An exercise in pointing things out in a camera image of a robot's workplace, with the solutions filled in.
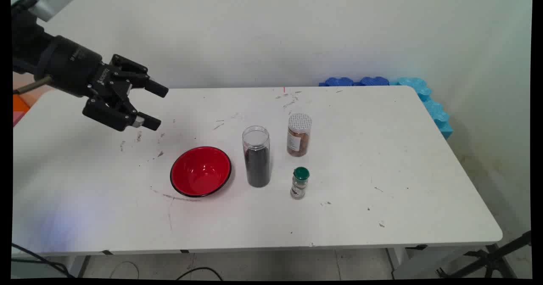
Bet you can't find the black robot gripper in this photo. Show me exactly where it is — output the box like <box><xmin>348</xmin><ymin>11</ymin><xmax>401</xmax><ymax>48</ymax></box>
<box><xmin>12</xmin><ymin>9</ymin><xmax>169</xmax><ymax>132</ymax></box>

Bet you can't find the clear jar with black seeds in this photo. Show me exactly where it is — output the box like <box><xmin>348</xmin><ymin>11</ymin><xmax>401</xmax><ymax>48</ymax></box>
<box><xmin>242</xmin><ymin>126</ymin><xmax>271</xmax><ymax>188</ymax></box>

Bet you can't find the orange foam mat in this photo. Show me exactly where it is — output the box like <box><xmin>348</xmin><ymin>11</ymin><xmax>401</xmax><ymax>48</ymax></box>
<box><xmin>13</xmin><ymin>93</ymin><xmax>31</xmax><ymax>114</ymax></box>

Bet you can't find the red bowl black rim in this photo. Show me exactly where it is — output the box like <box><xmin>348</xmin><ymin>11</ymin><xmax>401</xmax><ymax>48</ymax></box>
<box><xmin>170</xmin><ymin>146</ymin><xmax>232</xmax><ymax>198</ymax></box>

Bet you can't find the white table leg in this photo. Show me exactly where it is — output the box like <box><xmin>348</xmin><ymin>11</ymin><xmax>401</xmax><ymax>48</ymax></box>
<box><xmin>68</xmin><ymin>255</ymin><xmax>90</xmax><ymax>277</ymax></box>

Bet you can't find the labelled jar of brown nuts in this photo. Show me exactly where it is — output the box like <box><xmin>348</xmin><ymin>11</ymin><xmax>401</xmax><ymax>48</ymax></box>
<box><xmin>287</xmin><ymin>113</ymin><xmax>313</xmax><ymax>157</ymax></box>

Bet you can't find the small spice bottle green cap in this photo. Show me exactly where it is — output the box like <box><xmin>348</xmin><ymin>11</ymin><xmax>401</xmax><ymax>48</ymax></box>
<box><xmin>290</xmin><ymin>167</ymin><xmax>310</xmax><ymax>200</ymax></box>

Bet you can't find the light blue foam strip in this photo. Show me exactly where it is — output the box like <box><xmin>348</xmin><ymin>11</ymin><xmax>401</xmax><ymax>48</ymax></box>
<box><xmin>390</xmin><ymin>77</ymin><xmax>453</xmax><ymax>140</ymax></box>

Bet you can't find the black tripod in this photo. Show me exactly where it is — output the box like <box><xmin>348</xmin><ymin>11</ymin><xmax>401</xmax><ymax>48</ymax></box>
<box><xmin>437</xmin><ymin>231</ymin><xmax>532</xmax><ymax>279</ymax></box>

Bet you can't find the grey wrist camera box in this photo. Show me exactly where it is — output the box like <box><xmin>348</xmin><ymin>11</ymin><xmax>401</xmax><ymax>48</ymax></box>
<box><xmin>11</xmin><ymin>0</ymin><xmax>79</xmax><ymax>22</ymax></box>

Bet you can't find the thin grey floor cable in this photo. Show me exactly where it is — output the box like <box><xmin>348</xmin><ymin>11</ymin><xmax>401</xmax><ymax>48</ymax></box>
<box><xmin>109</xmin><ymin>261</ymin><xmax>140</xmax><ymax>279</ymax></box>

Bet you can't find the black hanging robot cable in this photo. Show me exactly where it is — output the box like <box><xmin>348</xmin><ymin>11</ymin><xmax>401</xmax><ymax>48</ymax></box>
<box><xmin>12</xmin><ymin>243</ymin><xmax>75</xmax><ymax>277</ymax></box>

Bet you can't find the black floor cable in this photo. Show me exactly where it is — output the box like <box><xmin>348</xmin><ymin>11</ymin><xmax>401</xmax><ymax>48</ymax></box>
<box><xmin>176</xmin><ymin>267</ymin><xmax>223</xmax><ymax>280</ymax></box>

